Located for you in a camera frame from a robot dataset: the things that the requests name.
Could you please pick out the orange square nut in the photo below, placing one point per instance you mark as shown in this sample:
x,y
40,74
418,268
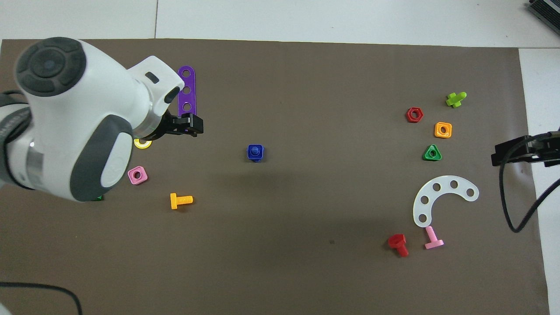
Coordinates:
x,y
437,134

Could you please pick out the red plastic bolt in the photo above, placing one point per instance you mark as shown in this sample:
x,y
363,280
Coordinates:
x,y
397,240

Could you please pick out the lime green cross bolt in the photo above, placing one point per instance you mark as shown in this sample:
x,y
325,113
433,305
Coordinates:
x,y
455,100

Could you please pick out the blue triangle piece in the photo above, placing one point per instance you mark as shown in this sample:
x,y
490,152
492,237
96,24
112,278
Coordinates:
x,y
256,152

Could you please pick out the green triangle nut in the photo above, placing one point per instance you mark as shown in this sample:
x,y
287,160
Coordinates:
x,y
426,157

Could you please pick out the brown table mat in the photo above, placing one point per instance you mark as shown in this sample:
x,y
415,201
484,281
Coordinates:
x,y
306,218

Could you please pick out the yellow three-hole strip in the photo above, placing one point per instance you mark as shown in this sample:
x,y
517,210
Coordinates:
x,y
149,144

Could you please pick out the orange plastic bolt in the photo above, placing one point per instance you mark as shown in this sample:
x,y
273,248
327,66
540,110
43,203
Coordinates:
x,y
175,201

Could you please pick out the purple four-hole strip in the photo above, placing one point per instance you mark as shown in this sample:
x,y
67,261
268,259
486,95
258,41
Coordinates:
x,y
187,83

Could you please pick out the dark ribbed device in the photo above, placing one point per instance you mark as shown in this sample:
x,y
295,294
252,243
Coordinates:
x,y
549,11

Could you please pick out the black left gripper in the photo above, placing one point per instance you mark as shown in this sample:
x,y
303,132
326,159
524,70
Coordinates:
x,y
162,129

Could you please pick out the white curved five-hole strip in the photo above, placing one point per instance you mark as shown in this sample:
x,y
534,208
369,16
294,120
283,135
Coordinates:
x,y
445,183

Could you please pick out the red hex nut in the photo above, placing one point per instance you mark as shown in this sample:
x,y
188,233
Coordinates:
x,y
408,114

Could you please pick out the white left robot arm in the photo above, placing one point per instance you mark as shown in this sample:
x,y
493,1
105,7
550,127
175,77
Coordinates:
x,y
87,109

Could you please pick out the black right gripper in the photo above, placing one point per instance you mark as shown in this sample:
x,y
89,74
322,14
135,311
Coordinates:
x,y
544,144

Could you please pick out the pink plastic bolt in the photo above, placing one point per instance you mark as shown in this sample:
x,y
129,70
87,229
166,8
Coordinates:
x,y
432,236

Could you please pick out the pink square nut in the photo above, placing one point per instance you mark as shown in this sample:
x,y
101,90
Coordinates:
x,y
142,180

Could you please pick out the blue square nut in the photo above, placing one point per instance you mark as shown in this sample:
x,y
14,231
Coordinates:
x,y
250,148

